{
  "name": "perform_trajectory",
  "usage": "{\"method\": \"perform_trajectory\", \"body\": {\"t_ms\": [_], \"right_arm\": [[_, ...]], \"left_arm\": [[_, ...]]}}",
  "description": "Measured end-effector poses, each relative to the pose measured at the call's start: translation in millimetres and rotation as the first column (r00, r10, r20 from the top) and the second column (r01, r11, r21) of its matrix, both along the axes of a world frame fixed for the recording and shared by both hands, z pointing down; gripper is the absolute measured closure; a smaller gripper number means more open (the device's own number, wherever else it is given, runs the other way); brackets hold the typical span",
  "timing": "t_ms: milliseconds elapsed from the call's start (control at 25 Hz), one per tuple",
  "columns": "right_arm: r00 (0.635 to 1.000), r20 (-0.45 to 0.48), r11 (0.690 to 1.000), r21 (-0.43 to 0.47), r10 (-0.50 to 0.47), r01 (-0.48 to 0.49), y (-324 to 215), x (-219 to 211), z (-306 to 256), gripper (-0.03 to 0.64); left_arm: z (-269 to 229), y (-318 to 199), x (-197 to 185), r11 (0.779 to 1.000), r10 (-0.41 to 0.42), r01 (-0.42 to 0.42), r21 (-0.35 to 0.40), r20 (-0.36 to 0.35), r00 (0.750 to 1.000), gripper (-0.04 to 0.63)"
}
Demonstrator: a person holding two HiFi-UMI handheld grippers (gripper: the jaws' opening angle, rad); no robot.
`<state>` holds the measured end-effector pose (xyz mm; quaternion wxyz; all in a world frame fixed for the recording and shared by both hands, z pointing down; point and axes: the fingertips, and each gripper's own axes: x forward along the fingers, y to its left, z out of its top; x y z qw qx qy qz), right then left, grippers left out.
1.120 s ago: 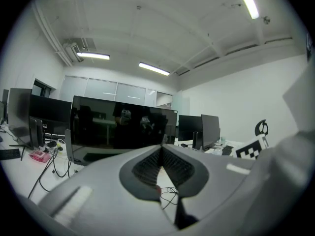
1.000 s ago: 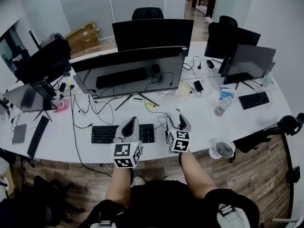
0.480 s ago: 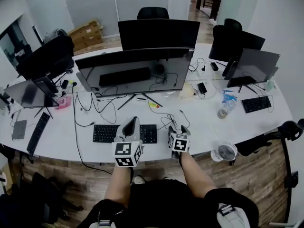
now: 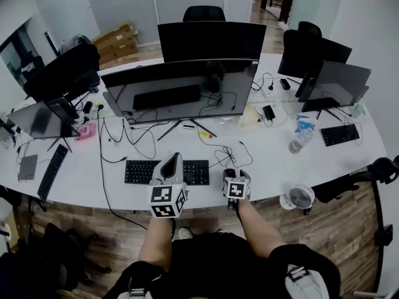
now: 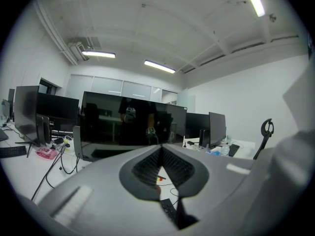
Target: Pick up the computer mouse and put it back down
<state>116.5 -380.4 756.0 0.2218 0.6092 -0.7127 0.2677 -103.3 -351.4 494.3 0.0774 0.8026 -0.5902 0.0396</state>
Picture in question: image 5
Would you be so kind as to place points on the long ceiling light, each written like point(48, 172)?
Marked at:
point(254, 1)
point(160, 66)
point(98, 54)

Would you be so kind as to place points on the black power adapter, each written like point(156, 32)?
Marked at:
point(59, 140)

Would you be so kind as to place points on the yellow red pen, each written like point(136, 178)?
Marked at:
point(161, 178)

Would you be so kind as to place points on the black keyboard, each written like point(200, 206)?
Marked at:
point(169, 209)
point(233, 150)
point(12, 151)

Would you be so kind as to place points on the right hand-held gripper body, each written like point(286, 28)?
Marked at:
point(302, 99)

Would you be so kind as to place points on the blue packet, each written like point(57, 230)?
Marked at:
point(212, 152)

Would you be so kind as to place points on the black computer monitor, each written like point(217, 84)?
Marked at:
point(24, 112)
point(59, 107)
point(217, 128)
point(197, 124)
point(11, 99)

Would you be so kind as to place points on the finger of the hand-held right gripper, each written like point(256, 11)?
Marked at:
point(283, 176)

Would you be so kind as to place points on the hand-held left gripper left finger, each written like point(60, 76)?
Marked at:
point(103, 193)

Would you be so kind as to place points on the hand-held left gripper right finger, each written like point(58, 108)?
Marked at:
point(216, 181)

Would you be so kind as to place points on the ceiling air conditioner unit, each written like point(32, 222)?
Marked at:
point(78, 49)

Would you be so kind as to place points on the pink packet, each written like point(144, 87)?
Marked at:
point(45, 152)

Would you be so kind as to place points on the clear plastic bottle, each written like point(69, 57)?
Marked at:
point(224, 150)

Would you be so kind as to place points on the large black monitor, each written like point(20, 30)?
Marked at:
point(110, 122)

